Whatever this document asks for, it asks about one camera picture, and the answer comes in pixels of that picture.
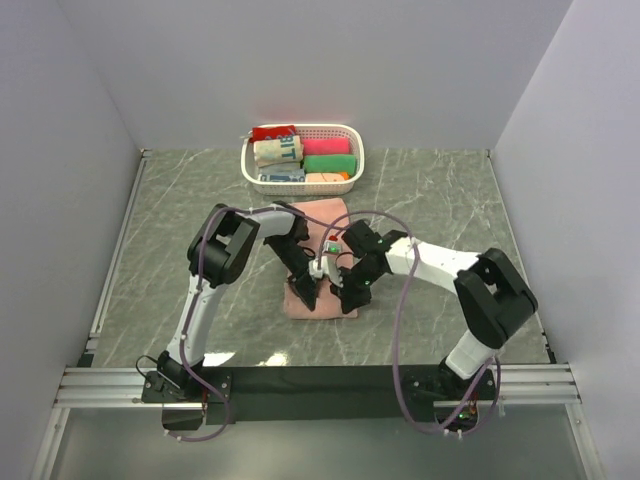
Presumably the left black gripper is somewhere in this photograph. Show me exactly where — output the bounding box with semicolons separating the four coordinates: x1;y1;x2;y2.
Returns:
267;235;318;311

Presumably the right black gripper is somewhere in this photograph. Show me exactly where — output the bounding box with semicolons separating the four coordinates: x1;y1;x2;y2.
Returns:
330;261;385;313

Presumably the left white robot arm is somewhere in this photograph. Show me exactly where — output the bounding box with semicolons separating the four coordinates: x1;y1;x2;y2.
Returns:
144;202;319;402

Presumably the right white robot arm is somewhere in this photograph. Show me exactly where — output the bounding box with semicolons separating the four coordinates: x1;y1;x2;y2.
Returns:
331;221;538;399

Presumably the peach orange rolled towel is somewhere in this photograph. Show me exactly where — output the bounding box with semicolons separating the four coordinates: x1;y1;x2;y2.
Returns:
305;172;350;183

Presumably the blue printed rolled towel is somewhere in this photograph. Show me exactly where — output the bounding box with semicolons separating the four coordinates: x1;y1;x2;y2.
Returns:
258;169;306;183

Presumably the green rolled towel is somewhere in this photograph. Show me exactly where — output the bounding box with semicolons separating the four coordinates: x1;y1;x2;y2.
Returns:
303;154;357;177

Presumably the beige printed rolled towel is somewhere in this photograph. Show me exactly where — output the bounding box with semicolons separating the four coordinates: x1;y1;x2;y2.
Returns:
253;135;304;167

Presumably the hot pink rolled towel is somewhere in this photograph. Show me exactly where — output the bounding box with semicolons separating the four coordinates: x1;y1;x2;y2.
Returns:
302;137;351;156

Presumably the white plastic basket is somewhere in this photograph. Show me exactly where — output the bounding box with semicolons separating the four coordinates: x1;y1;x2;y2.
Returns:
240;123;365;196

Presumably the red rolled towel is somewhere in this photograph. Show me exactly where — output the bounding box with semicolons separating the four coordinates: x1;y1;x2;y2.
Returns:
249;125;297;143

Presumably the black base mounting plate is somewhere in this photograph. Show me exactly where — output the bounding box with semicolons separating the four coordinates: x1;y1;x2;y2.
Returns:
141;365;496;425

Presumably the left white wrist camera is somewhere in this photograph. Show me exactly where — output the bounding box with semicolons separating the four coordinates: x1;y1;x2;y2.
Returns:
308;255;342;284

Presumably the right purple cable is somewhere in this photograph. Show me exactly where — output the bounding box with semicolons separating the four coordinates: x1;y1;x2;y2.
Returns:
319;211;501;436

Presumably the purple cable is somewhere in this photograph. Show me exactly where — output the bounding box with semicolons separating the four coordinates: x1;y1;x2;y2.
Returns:
319;211;501;436
164;203;346;442

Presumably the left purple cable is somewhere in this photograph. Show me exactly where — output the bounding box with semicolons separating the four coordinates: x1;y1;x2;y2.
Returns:
164;203;346;442

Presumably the aluminium frame rail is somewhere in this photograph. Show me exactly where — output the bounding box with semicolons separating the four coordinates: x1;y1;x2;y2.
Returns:
53;364;582;409

